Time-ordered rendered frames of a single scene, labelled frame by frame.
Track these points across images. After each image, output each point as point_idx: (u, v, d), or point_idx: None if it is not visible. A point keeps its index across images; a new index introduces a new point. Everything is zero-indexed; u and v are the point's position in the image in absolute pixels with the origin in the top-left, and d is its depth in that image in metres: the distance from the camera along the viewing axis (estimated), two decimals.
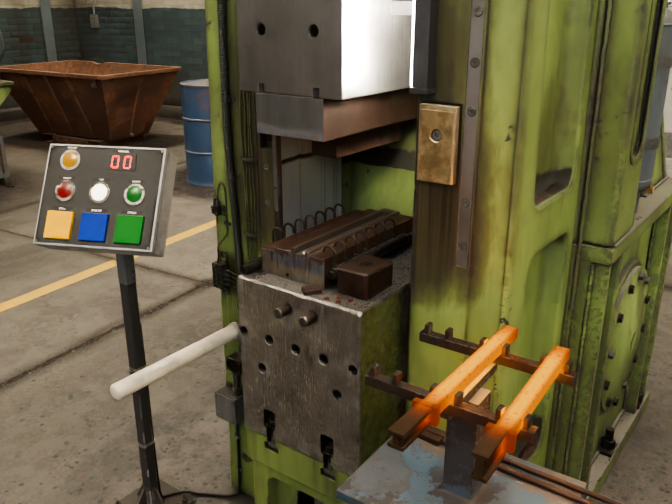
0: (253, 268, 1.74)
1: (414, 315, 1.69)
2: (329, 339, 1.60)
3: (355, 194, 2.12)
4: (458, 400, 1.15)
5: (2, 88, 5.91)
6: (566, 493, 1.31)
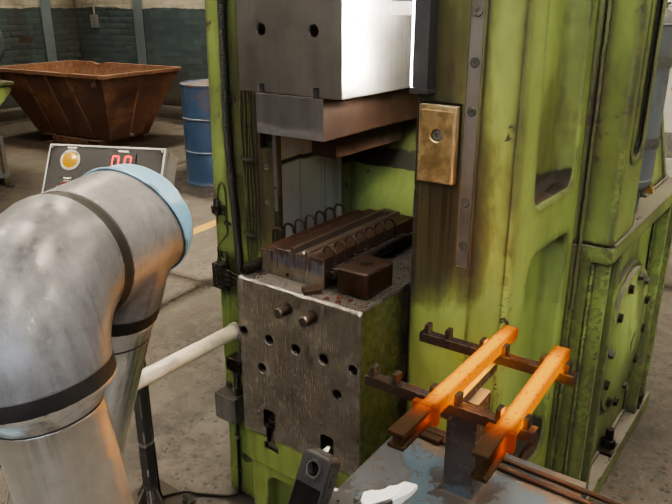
0: (253, 268, 1.74)
1: (414, 315, 1.69)
2: (329, 339, 1.60)
3: (355, 194, 2.12)
4: (458, 400, 1.15)
5: (2, 88, 5.91)
6: (566, 493, 1.31)
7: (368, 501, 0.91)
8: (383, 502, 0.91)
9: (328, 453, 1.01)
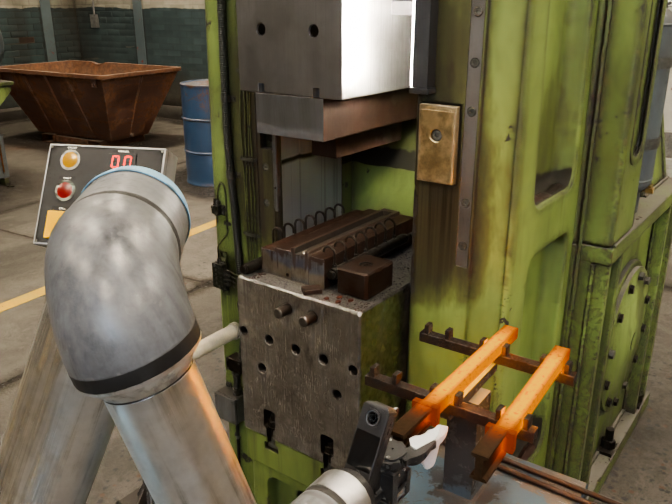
0: (253, 268, 1.74)
1: (414, 315, 1.69)
2: (329, 339, 1.60)
3: (355, 194, 2.12)
4: (458, 400, 1.15)
5: (2, 88, 5.91)
6: (566, 493, 1.31)
7: (417, 445, 1.03)
8: (430, 443, 1.03)
9: None
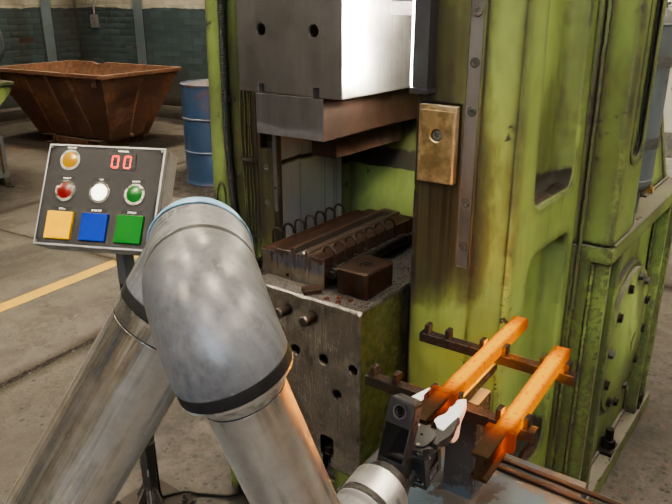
0: None
1: (414, 315, 1.69)
2: (329, 339, 1.60)
3: (355, 194, 2.12)
4: None
5: (2, 88, 5.91)
6: (566, 493, 1.31)
7: (443, 425, 1.07)
8: (454, 422, 1.08)
9: (426, 394, 1.15)
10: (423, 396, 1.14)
